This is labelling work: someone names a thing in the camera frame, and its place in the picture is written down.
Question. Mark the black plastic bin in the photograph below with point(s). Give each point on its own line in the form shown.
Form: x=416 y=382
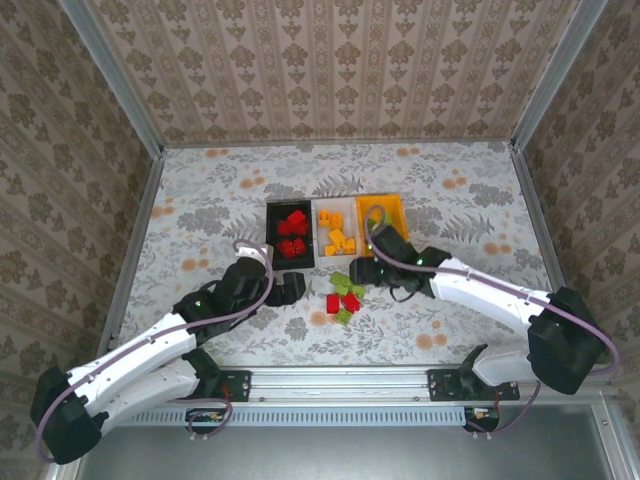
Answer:
x=272 y=235

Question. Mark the thin aluminium rail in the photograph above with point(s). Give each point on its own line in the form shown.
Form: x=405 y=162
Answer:
x=340 y=144

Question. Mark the white plastic bin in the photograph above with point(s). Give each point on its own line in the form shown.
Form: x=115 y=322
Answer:
x=320 y=240

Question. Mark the long green lego brick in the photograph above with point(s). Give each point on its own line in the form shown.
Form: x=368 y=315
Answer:
x=340 y=278

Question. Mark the floral patterned table cover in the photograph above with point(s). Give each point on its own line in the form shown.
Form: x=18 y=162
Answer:
x=225 y=175

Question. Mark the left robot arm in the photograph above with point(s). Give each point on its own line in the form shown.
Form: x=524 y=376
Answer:
x=135 y=350

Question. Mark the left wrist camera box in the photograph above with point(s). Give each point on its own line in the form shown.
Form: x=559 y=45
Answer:
x=250 y=250

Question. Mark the orange plastic bin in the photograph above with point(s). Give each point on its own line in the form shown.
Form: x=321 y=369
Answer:
x=395 y=210

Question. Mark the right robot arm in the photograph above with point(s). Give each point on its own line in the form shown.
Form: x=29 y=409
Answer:
x=490 y=295

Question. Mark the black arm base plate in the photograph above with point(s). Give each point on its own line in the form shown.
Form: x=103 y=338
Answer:
x=442 y=385
x=240 y=385

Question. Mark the aluminium side rail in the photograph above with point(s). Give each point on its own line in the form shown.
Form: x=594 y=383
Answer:
x=531 y=200
x=135 y=240

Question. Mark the orange lego brick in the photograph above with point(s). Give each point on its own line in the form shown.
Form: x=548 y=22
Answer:
x=331 y=249
x=348 y=245
x=324 y=217
x=336 y=235
x=336 y=218

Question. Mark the grey metal sheet panel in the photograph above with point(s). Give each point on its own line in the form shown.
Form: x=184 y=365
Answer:
x=340 y=455

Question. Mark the red lego brick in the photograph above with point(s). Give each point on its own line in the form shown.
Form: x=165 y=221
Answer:
x=285 y=228
x=297 y=217
x=351 y=301
x=301 y=229
x=299 y=245
x=333 y=303
x=286 y=248

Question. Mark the aluminium frame post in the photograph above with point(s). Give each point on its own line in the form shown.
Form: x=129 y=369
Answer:
x=555 y=70
x=112 y=75

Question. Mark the wide aluminium mounting rail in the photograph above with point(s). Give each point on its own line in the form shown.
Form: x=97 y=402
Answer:
x=340 y=385

